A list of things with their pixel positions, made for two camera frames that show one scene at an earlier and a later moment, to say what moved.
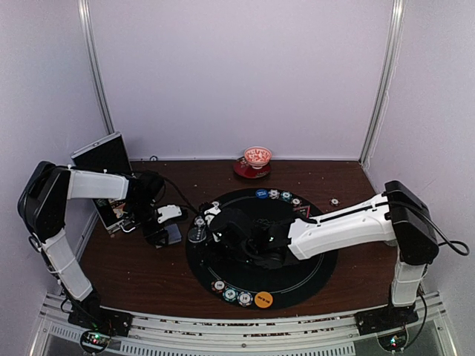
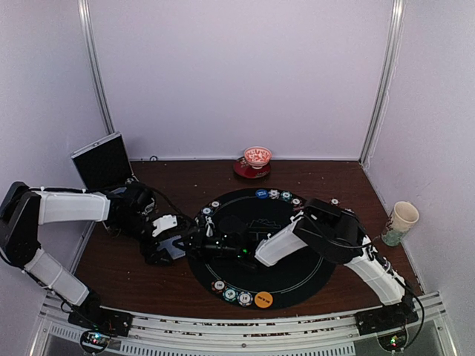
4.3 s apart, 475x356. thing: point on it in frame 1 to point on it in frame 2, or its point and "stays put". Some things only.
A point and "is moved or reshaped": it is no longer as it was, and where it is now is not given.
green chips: x=230 y=294 stays put
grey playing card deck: x=174 y=233 is moved or reshaped
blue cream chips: x=245 y=298 stays put
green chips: x=286 y=195 stays put
